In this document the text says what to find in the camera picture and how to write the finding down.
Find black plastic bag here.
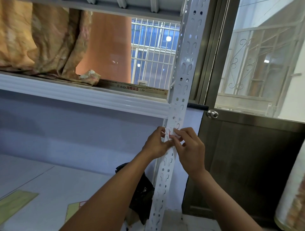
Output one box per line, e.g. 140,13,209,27
115,163,155,225

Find red-bordered white label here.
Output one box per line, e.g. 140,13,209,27
162,128,183,141

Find orange-brown panel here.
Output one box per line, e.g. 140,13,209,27
76,12,132,84

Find plain yellow backing paper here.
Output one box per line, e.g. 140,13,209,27
0,189,39,225

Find person's left hand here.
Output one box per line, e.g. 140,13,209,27
142,126,174,160

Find aluminium window frame rail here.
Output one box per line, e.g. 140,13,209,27
98,79,198,99

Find white window security bars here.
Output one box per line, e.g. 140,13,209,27
130,17,181,90

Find person's right forearm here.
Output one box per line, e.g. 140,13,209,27
190,169,262,231

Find dark brown glazed door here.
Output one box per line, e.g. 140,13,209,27
182,0,305,224

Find ornate white metal grille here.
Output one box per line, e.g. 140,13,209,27
218,23,303,116

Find yellow sheet of red-bordered labels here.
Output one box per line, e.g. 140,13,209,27
64,201,87,224

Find person's left forearm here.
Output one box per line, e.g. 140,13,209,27
59,151,155,231

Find grey ribbed shelf board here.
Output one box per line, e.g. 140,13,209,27
31,0,187,23

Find person's right hand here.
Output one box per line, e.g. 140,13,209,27
170,127,206,178

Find orange patterned cloth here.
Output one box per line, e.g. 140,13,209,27
0,0,101,86

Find white perforated shelf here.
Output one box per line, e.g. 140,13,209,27
144,0,210,231

